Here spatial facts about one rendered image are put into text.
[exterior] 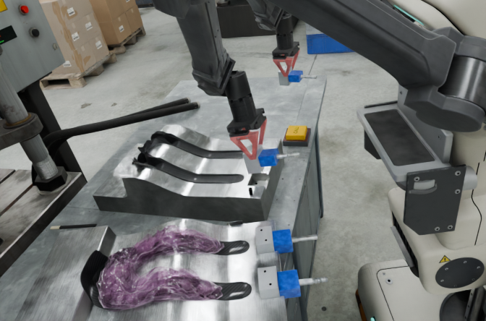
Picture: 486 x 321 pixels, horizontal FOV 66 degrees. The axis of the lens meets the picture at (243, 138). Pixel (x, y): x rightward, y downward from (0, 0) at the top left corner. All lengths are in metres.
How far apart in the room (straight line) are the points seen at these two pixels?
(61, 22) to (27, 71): 3.09
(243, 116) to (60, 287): 0.51
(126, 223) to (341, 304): 1.03
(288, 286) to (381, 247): 1.25
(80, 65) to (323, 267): 3.60
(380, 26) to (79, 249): 0.75
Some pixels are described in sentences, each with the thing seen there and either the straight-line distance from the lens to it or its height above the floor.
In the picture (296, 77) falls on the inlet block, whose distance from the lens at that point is 1.35.
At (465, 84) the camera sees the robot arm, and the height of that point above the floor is 1.26.
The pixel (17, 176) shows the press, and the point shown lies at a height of 0.79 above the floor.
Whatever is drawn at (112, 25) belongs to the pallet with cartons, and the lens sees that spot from 5.40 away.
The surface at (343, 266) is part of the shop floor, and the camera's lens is 1.89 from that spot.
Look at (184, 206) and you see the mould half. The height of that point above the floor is 0.84.
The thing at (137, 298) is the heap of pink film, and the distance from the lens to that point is 0.79.
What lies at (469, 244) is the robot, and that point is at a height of 0.82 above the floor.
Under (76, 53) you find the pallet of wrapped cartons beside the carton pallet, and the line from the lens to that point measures 4.65.
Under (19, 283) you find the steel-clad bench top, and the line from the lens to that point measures 1.12.
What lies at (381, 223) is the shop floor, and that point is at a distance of 2.09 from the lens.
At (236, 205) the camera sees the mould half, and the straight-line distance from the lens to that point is 0.95.
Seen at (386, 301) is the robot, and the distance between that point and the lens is 1.47.
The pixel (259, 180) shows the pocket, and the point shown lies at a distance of 1.00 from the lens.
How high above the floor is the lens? 1.49
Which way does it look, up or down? 32 degrees down
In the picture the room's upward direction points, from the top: 11 degrees counter-clockwise
